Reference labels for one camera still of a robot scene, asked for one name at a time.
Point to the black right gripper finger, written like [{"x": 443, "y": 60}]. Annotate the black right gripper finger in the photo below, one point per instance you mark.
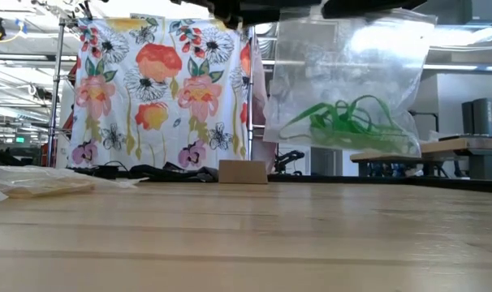
[{"x": 372, "y": 6}]

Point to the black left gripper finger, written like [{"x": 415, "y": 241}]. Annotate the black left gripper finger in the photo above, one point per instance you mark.
[{"x": 278, "y": 5}]

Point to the pale pink cloth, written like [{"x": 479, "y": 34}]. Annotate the pale pink cloth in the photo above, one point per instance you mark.
[{"x": 259, "y": 101}]

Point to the ceiling light strip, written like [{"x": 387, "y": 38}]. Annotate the ceiling light strip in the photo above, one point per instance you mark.
[{"x": 453, "y": 67}]

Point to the floral print curtain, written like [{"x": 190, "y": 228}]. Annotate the floral print curtain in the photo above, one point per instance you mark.
[{"x": 148, "y": 81}]

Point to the grey cylinder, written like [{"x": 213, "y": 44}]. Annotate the grey cylinder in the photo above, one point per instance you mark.
[
  {"x": 483, "y": 117},
  {"x": 467, "y": 117}
]

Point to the brown cardboard box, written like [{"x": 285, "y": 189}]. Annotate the brown cardboard box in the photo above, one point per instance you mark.
[{"x": 242, "y": 170}]

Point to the wooden top workbench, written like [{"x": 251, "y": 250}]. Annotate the wooden top workbench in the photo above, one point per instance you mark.
[{"x": 453, "y": 146}]

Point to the double door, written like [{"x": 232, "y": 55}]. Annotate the double door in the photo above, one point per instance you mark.
[{"x": 327, "y": 162}]

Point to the black work gloves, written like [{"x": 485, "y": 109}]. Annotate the black work gloves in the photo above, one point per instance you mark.
[{"x": 169, "y": 172}]

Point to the green sign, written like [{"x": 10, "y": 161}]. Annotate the green sign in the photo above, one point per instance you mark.
[{"x": 20, "y": 139}]

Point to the black metal stand frame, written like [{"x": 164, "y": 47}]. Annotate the black metal stand frame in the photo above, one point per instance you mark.
[{"x": 426, "y": 113}]

